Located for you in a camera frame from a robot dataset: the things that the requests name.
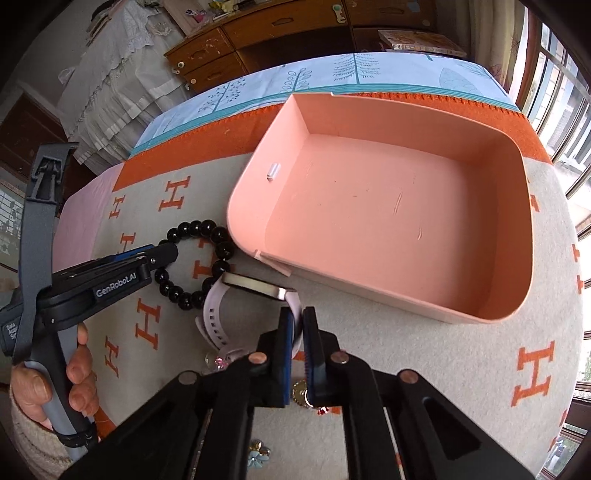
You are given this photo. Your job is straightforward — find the gold round brooch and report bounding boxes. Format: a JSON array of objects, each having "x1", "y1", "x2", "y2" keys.
[{"x1": 291, "y1": 379, "x2": 314, "y2": 409}]

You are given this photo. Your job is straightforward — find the pink stone silver ring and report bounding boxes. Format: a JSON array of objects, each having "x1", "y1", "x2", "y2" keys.
[{"x1": 204, "y1": 351, "x2": 230, "y2": 373}]

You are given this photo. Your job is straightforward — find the blue flower earring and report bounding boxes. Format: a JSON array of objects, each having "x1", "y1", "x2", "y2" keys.
[{"x1": 247, "y1": 439, "x2": 271, "y2": 469}]

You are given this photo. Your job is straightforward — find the black bead bracelet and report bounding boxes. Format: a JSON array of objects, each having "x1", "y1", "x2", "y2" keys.
[{"x1": 153, "y1": 219, "x2": 236, "y2": 311}]

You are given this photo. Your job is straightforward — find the pink plastic jewelry tray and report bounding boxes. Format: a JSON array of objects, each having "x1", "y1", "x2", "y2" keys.
[{"x1": 228, "y1": 94, "x2": 534, "y2": 324}]

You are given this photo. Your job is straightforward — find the left human hand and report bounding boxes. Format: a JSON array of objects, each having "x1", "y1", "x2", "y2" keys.
[{"x1": 10, "y1": 323, "x2": 99, "y2": 430}]

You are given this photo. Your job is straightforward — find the pink bedsheet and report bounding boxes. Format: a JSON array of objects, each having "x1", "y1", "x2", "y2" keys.
[{"x1": 52, "y1": 165, "x2": 122, "y2": 272}]

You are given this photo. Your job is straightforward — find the orange grey H blanket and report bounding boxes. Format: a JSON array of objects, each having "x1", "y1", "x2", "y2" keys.
[{"x1": 91, "y1": 94, "x2": 585, "y2": 472}]

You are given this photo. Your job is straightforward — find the white lace cloth cover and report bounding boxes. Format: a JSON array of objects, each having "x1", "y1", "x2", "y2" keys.
[{"x1": 57, "y1": 1, "x2": 189, "y2": 175}]

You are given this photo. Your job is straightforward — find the blue white tree bedsheet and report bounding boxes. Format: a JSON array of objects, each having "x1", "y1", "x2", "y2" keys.
[{"x1": 131, "y1": 52, "x2": 518, "y2": 156}]

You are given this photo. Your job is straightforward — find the stack of books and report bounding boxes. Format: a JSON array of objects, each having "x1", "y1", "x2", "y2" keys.
[{"x1": 378, "y1": 30, "x2": 468, "y2": 58}]

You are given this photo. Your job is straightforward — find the wooden desk with drawers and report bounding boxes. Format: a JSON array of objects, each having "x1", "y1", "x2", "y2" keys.
[{"x1": 165, "y1": 1, "x2": 437, "y2": 93}]

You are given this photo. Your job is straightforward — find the metal window grille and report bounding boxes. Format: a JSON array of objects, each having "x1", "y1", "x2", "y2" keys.
[{"x1": 516, "y1": 14, "x2": 590, "y2": 198}]

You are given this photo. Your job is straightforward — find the beige curtain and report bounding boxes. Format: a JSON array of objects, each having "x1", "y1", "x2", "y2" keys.
[{"x1": 468, "y1": 0, "x2": 526, "y2": 91}]

